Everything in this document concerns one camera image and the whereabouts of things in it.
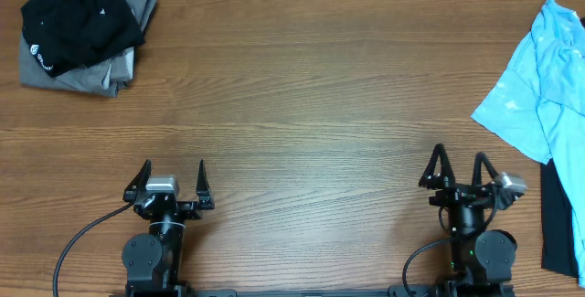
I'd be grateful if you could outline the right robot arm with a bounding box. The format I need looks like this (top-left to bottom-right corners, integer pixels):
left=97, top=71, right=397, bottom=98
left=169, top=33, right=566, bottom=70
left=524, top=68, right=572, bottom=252
left=413, top=143, right=527, bottom=297

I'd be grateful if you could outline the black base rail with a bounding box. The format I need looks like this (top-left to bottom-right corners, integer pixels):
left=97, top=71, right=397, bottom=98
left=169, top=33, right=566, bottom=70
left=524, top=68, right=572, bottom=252
left=110, top=285, right=516, bottom=297

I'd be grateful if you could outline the black garment on right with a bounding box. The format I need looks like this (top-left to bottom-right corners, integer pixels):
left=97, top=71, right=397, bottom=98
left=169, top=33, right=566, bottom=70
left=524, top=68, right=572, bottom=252
left=540, top=160, right=579, bottom=278

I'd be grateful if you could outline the light blue t-shirt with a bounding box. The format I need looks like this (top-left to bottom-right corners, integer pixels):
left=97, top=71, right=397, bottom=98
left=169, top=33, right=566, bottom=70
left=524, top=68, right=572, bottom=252
left=471, top=0, right=584, bottom=285

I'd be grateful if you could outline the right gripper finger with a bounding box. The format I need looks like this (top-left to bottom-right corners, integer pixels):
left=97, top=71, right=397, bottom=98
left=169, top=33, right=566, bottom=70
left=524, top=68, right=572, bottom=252
left=419, top=143, right=456, bottom=189
left=472, top=152, right=498, bottom=186

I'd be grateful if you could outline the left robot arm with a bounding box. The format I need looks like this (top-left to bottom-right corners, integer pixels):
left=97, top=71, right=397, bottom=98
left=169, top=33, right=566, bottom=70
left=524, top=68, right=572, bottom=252
left=122, top=160, right=215, bottom=296

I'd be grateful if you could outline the grey folded shirt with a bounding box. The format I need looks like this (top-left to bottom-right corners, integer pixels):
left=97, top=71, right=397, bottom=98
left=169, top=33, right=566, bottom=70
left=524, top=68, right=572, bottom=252
left=18, top=0, right=157, bottom=98

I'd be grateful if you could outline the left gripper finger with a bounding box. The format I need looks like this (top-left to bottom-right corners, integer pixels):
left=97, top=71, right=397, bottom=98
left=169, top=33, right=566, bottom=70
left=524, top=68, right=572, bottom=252
left=196, top=159, right=215, bottom=209
left=122, top=159, right=152, bottom=203

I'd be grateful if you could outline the black folded shirt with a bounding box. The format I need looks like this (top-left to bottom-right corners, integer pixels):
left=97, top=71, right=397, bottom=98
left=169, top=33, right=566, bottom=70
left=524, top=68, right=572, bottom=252
left=21, top=0, right=144, bottom=78

